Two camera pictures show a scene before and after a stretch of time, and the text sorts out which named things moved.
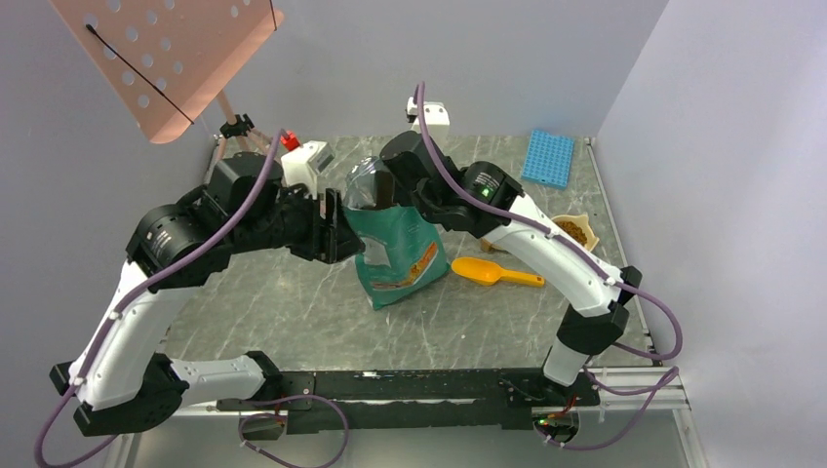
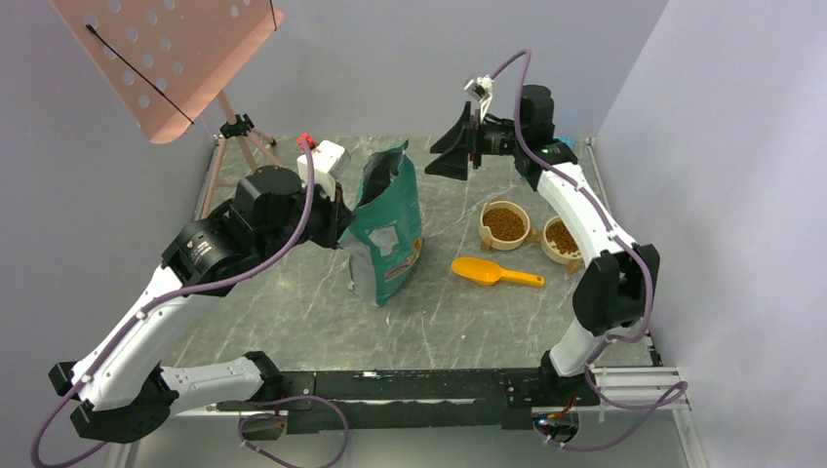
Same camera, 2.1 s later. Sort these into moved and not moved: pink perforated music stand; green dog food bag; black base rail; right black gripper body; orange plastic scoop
Moved: green dog food bag; right black gripper body
Not moved: black base rail; pink perforated music stand; orange plastic scoop
